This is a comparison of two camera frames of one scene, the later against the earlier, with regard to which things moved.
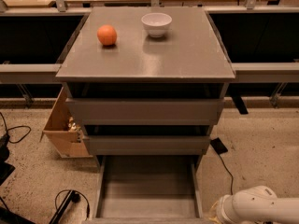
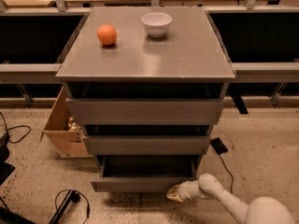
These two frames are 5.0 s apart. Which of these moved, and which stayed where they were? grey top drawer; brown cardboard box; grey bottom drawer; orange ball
Moved: grey bottom drawer
Stayed: orange ball; brown cardboard box; grey top drawer
